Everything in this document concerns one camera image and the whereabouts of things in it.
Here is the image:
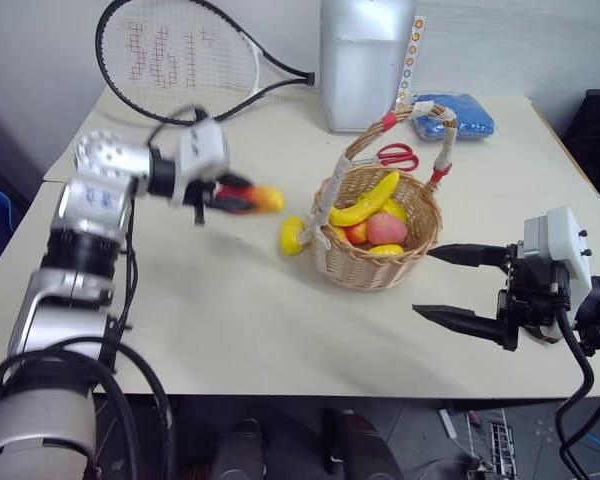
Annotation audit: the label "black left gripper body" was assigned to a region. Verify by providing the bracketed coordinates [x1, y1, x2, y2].
[182, 178, 222, 226]

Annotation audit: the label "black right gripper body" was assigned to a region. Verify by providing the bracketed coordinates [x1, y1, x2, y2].
[497, 240, 579, 352]

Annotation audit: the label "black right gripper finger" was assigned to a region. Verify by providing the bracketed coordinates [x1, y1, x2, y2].
[425, 242, 513, 273]
[411, 302, 505, 350]

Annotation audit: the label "yellow red toy mango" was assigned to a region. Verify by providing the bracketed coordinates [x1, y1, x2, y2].
[220, 184, 285, 214]

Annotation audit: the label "pink toy peach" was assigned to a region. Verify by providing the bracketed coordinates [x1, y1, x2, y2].
[367, 212, 409, 246]

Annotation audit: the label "red orange toy fruit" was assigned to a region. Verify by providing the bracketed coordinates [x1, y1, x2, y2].
[344, 222, 371, 246]

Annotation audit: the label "yellow toy banana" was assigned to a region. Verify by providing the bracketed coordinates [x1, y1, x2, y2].
[328, 171, 401, 227]

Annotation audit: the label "black tennis racket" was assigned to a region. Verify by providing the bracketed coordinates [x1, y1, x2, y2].
[94, 0, 316, 125]

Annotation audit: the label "blue folded cloth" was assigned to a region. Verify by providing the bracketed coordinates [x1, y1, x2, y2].
[410, 92, 498, 142]

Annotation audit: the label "dark rounded shape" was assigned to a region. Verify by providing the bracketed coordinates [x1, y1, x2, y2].
[322, 407, 406, 480]
[212, 417, 269, 480]

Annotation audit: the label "silver metal container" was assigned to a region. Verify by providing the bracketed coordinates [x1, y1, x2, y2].
[319, 0, 415, 134]

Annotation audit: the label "flower print paper strip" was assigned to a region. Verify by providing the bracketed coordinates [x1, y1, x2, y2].
[394, 15, 428, 109]

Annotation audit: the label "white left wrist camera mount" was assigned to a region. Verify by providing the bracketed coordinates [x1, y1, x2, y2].
[172, 118, 230, 207]

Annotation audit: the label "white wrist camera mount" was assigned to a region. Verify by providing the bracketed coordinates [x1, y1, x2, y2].
[172, 118, 230, 207]
[523, 205, 594, 301]

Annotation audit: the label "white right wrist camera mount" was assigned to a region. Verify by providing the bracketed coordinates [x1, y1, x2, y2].
[523, 205, 594, 301]

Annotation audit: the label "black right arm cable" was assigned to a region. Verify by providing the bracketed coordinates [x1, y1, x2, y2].
[549, 284, 600, 480]

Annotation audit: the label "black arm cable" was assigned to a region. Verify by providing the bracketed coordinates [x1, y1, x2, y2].
[549, 284, 600, 480]
[0, 199, 176, 480]

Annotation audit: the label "wicker basket with handle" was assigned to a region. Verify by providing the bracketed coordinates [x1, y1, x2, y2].
[307, 99, 460, 292]

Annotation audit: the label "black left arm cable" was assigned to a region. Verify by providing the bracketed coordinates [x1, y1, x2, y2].
[0, 199, 176, 480]

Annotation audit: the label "white wire rack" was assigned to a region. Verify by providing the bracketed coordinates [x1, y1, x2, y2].
[467, 407, 519, 476]

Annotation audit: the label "red handled scissors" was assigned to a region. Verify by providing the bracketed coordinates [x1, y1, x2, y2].
[352, 143, 420, 173]

